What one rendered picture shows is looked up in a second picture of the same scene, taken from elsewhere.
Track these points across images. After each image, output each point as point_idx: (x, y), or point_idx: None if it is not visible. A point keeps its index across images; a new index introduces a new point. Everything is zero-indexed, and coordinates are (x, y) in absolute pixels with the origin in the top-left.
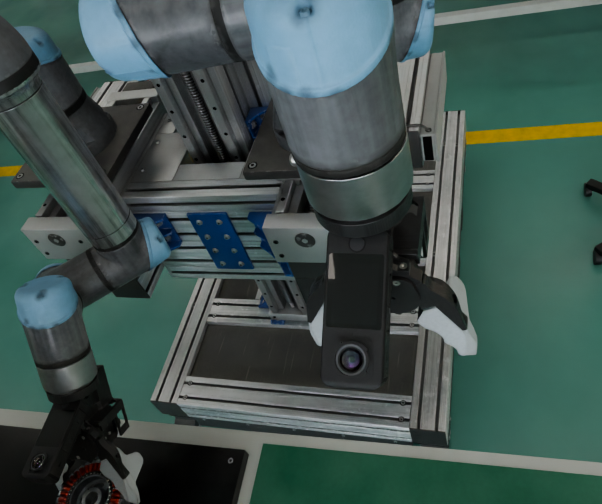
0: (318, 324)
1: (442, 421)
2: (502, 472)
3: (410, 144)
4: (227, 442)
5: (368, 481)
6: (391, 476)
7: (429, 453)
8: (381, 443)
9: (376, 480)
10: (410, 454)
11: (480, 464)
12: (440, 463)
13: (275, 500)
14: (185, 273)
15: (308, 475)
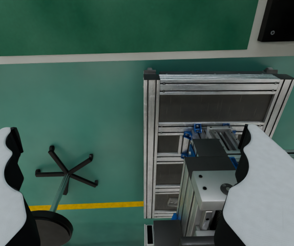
0: (291, 183)
1: (145, 84)
2: (95, 50)
3: (159, 238)
4: (272, 47)
5: (175, 32)
6: (161, 38)
7: (139, 56)
8: (168, 58)
9: (170, 34)
10: (150, 54)
11: (109, 52)
12: (132, 50)
13: (238, 10)
14: (293, 152)
15: (215, 31)
